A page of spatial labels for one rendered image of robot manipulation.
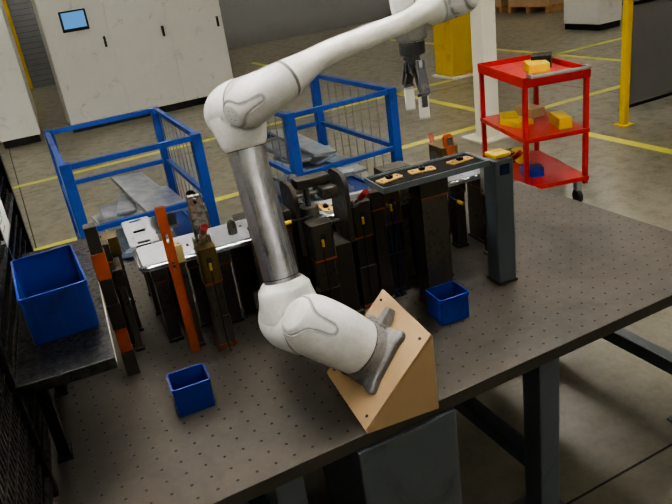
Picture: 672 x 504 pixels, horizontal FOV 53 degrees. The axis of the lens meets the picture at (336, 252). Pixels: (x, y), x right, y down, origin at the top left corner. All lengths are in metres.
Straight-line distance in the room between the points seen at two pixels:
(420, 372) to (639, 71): 5.45
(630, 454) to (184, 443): 1.65
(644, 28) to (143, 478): 5.94
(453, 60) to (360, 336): 8.03
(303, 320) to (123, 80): 8.63
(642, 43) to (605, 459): 4.75
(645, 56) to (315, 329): 5.62
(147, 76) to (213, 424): 8.55
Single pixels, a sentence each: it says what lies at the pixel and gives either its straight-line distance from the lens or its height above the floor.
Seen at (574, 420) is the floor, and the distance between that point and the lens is 2.94.
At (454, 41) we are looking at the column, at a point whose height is 0.49.
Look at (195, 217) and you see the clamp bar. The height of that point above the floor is 1.14.
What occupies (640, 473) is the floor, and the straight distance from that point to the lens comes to 2.75.
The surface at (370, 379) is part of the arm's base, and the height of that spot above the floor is 0.80.
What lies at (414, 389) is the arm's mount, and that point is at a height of 0.78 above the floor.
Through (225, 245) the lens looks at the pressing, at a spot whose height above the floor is 1.00.
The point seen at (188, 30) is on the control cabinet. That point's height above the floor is 1.05.
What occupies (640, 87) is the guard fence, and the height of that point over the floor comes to 0.30.
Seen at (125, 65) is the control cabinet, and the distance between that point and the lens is 10.12.
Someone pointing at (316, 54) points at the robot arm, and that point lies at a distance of 1.80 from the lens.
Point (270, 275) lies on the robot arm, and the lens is 1.87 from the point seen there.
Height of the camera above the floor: 1.82
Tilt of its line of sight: 24 degrees down
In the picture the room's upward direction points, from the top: 8 degrees counter-clockwise
